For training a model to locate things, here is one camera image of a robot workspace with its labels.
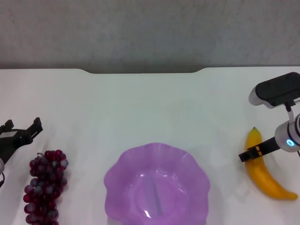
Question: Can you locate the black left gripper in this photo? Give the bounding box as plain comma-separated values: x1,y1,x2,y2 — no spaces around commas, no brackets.
0,116,44,165

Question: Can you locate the yellow banana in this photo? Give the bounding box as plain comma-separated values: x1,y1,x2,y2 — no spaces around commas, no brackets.
244,127,299,201

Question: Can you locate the thin right wrist cable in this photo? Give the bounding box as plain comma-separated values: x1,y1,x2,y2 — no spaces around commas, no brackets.
284,103,295,123

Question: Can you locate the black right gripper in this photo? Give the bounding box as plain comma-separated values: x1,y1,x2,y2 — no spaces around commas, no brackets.
238,136,281,164

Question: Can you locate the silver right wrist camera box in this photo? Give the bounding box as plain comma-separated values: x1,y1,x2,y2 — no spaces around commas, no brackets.
248,72,300,110

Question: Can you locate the purple translucent wavy bowl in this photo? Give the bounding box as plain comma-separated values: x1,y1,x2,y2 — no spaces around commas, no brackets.
104,142,211,225

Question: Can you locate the dark red grape bunch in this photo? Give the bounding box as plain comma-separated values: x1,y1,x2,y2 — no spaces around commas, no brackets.
22,150,69,225

